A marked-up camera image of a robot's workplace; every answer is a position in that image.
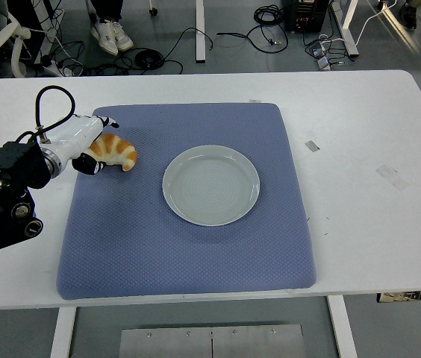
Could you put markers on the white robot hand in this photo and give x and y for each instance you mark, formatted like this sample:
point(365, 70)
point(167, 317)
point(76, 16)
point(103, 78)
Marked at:
point(72, 134)

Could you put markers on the croissant bread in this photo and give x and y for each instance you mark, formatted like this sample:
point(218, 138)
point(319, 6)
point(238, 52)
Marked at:
point(115, 149)

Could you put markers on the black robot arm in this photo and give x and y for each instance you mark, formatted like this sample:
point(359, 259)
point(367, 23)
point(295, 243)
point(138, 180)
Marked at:
point(12, 160)

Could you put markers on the white power strip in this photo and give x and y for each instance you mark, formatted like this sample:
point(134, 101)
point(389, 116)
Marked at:
point(52, 67)

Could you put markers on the white office chair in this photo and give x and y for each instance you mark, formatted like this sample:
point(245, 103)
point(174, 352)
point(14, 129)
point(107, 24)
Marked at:
point(16, 56)

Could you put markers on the person's foot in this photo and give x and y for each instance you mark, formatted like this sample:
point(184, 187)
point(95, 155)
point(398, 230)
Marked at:
point(409, 16)
point(105, 37)
point(124, 37)

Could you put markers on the blue quilted mat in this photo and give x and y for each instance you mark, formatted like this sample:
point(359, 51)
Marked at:
point(128, 238)

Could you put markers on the person's leg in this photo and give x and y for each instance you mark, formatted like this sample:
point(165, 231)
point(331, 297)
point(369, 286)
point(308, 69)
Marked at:
point(108, 9)

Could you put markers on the black caster wheel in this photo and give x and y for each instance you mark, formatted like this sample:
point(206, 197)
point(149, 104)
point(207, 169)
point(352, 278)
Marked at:
point(154, 11)

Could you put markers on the grey round plate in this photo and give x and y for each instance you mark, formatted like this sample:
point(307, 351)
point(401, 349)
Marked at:
point(210, 186)

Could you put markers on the white slim desk leg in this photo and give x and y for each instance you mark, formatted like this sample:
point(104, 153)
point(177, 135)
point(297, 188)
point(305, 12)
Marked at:
point(200, 33)

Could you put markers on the white table leg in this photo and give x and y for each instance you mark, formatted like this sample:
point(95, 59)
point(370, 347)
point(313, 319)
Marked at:
point(343, 328)
point(63, 332)

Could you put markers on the small grey tape piece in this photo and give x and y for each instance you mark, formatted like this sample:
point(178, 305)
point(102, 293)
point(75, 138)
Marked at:
point(312, 145)

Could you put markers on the grey metal plate with screws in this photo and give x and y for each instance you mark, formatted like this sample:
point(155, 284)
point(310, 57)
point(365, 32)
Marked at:
point(210, 343)

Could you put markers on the black power adapter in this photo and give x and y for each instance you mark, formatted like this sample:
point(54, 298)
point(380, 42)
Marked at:
point(317, 49)

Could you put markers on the grey power adapter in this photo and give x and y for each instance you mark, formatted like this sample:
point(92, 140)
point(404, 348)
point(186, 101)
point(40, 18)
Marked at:
point(323, 64)

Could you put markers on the black equipment box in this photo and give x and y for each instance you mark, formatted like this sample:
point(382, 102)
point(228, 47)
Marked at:
point(305, 15)

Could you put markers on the white desk leg with foot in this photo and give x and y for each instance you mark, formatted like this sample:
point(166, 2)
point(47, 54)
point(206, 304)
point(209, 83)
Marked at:
point(348, 33)

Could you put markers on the large clear tape piece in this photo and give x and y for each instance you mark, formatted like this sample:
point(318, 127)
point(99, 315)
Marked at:
point(392, 177)

